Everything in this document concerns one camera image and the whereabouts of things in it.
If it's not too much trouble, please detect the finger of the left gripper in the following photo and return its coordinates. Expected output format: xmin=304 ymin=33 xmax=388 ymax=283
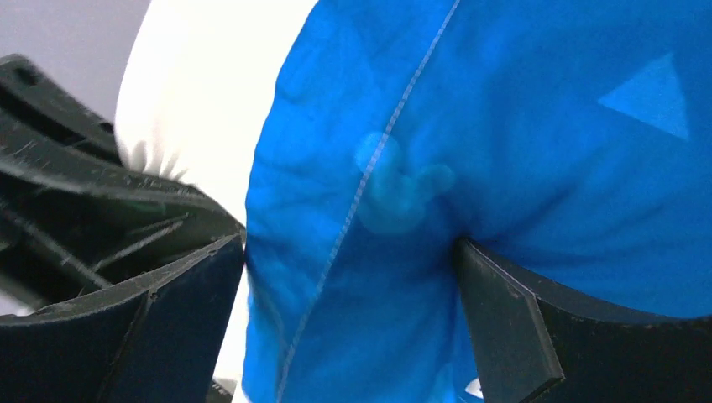
xmin=1 ymin=54 xmax=243 ymax=311

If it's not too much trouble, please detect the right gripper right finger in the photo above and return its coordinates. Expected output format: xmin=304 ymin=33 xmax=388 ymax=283
xmin=453 ymin=239 xmax=711 ymax=403

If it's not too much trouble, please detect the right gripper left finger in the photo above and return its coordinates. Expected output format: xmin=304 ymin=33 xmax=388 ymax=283
xmin=1 ymin=238 xmax=243 ymax=402

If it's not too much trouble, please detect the white pillow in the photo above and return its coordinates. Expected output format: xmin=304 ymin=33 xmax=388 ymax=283
xmin=113 ymin=0 xmax=318 ymax=403

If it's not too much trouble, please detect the yellow and blue pillowcase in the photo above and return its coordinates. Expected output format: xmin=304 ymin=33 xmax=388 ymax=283
xmin=243 ymin=1 xmax=711 ymax=402

